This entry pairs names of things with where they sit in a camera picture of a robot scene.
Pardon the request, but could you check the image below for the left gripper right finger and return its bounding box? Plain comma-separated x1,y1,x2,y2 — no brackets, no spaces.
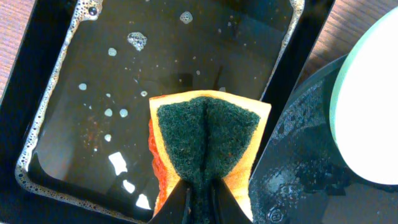
211,179,252,224

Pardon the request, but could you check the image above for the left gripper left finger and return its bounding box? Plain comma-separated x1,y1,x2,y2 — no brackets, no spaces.
149,180,192,224

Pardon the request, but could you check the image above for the yellow sponge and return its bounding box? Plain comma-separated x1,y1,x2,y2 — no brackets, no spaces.
148,90,272,223

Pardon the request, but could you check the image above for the light blue plate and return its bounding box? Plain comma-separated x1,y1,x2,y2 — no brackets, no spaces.
329,9,397,185

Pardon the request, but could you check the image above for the round black serving tray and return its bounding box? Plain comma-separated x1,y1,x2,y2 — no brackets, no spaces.
249,58,397,224

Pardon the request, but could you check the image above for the black rectangular water tray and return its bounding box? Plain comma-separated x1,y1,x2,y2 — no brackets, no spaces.
1,1,333,223

